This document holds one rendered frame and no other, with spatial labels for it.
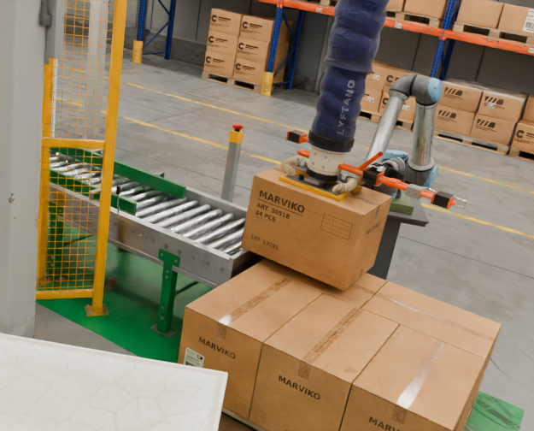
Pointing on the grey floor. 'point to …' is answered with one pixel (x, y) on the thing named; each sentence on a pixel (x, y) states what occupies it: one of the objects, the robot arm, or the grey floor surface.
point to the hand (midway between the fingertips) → (378, 177)
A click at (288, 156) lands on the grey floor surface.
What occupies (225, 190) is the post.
